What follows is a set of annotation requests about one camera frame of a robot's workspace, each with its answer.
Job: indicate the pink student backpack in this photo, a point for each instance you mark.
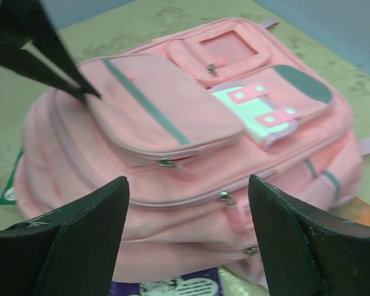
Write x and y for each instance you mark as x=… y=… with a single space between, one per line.
x=187 y=118

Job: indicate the green paperback book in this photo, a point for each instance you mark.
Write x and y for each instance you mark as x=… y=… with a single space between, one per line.
x=7 y=196

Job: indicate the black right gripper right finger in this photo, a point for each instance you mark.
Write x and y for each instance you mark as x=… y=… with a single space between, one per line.
x=306 y=250

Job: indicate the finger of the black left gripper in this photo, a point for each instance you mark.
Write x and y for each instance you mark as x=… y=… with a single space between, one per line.
x=22 y=62
x=46 y=40

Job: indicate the purple paperback book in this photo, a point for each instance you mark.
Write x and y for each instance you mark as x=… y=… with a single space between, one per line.
x=201 y=283

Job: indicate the dark novel book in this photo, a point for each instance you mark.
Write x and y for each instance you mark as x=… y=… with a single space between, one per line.
x=357 y=211

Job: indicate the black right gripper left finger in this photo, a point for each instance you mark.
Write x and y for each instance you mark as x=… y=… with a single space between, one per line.
x=69 y=251

